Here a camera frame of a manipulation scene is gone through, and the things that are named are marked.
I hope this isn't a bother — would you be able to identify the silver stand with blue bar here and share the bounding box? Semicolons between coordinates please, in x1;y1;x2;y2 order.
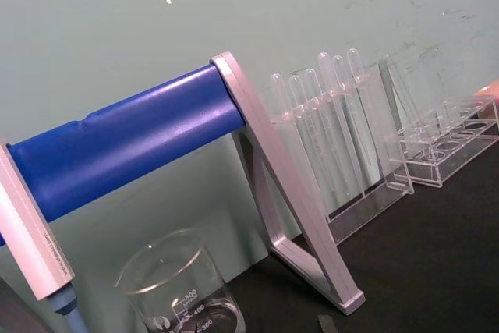
0;51;366;316

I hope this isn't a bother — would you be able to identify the clear acrylic pipette rack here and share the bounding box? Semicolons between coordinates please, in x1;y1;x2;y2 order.
267;53;416;245

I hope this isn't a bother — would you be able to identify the clear glass beaker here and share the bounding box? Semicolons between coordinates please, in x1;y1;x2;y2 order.
114;227;247;333

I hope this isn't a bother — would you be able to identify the small grey flat strip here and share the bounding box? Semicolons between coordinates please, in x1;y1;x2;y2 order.
317;314;338;333

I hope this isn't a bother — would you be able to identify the clear acrylic test tube rack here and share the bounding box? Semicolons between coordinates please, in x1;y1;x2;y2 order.
383;94;499;189

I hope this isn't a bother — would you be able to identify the black table cloth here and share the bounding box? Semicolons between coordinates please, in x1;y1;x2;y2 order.
218;136;499;333

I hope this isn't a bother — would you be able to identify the blue pipette shaft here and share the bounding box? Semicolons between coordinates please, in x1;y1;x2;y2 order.
47;282;84;333

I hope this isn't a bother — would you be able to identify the pink rounded object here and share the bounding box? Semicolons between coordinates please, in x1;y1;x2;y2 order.
473;80;499;101

